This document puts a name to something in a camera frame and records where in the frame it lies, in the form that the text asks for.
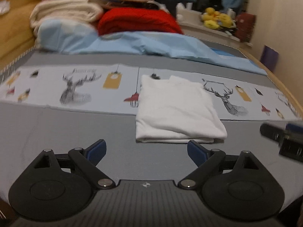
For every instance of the grey patterned bed sheet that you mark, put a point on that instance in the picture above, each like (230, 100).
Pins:
(27, 130)

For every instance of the yellow plush toys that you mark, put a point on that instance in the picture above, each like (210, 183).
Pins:
(216, 20)

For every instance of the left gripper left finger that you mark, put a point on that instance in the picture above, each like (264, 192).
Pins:
(95, 152)

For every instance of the red knitted blanket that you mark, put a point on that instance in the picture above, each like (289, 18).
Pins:
(137, 19)

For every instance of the wooden bed headboard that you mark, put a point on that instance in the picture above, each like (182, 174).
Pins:
(16, 33)

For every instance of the white t-shirt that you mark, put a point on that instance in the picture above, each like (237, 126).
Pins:
(176, 110)

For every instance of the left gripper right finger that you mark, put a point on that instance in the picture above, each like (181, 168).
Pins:
(197, 153)

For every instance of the purple box by wall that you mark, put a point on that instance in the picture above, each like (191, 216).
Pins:
(269, 58)

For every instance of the light blue duvet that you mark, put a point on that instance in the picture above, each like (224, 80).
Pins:
(70, 37)

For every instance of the cream folded blanket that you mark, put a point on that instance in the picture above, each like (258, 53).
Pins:
(77, 10)

